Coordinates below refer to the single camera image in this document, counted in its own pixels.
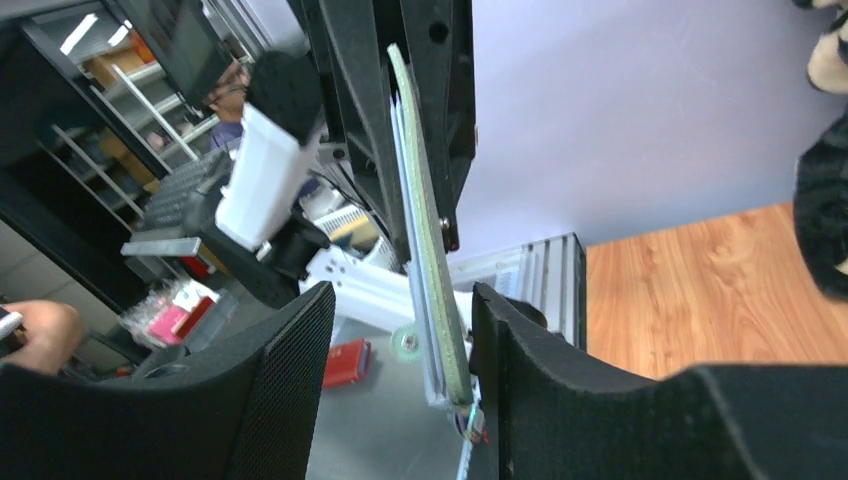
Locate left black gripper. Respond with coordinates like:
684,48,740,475
289,0,477,264

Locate person in background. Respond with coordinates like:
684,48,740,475
202,58,250,151

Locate aluminium frame rail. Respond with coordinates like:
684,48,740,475
450,233,587,351

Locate red and pink packet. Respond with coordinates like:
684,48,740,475
118,280,238,351

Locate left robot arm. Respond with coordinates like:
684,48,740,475
132,1,476,308

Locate storage shelves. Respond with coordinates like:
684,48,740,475
1,1,214,313

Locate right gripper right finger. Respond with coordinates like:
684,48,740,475
469,283,847,479

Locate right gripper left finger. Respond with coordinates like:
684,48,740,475
1,282,335,479

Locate black floral blanket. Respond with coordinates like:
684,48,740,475
792,1,847,301

